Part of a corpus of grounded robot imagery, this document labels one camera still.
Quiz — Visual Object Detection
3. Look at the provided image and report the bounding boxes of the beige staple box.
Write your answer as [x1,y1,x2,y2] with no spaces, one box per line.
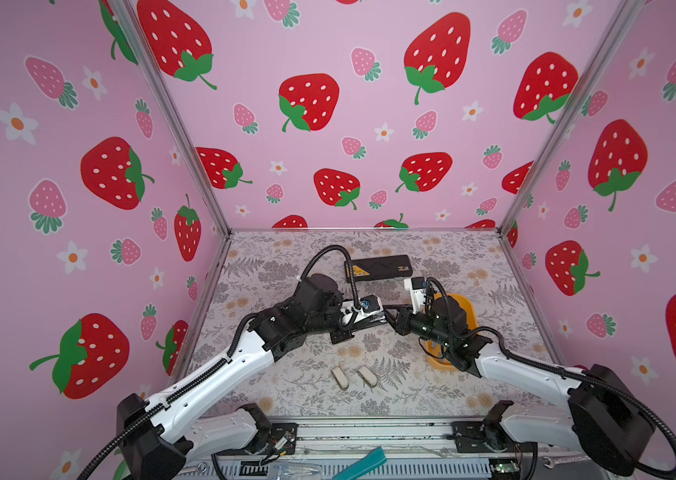
[331,367,349,390]
[357,366,379,388]

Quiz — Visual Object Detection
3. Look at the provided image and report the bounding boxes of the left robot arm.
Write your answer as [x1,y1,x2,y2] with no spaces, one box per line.
[117,274,385,479]

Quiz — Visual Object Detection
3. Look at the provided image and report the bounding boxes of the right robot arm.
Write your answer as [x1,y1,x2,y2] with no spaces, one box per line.
[384,294,664,476]

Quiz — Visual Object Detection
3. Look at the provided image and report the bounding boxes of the black flat tool case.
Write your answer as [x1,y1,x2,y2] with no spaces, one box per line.
[352,255,413,282]

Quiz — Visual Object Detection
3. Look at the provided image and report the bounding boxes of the yellow plastic tray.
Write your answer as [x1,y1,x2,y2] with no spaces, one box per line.
[422,293,478,372]

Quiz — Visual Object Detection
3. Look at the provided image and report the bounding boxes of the teal plastic tool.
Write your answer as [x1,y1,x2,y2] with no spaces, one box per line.
[332,447,387,480]

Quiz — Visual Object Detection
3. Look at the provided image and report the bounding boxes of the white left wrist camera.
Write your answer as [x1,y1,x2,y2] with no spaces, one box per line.
[345,295,383,315]

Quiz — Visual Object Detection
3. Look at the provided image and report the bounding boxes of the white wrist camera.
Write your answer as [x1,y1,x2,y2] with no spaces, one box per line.
[345,295,383,315]
[403,277,433,314]

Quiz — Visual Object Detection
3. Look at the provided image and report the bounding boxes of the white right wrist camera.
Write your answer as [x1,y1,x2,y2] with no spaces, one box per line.
[403,277,433,314]

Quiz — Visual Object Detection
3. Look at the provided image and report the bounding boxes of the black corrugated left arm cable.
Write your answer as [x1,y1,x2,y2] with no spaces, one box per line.
[298,244,366,307]

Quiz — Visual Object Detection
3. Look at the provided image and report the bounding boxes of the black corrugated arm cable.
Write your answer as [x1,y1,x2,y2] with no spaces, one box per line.
[298,244,366,307]
[427,277,676,480]

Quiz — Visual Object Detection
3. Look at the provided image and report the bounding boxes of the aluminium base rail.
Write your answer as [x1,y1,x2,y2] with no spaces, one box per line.
[205,418,555,460]

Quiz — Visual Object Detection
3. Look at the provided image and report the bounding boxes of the grey slotted cable duct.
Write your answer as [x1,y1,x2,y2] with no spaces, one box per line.
[219,457,529,479]

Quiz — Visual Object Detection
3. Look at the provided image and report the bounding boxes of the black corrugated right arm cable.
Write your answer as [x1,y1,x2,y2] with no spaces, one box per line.
[427,277,676,480]

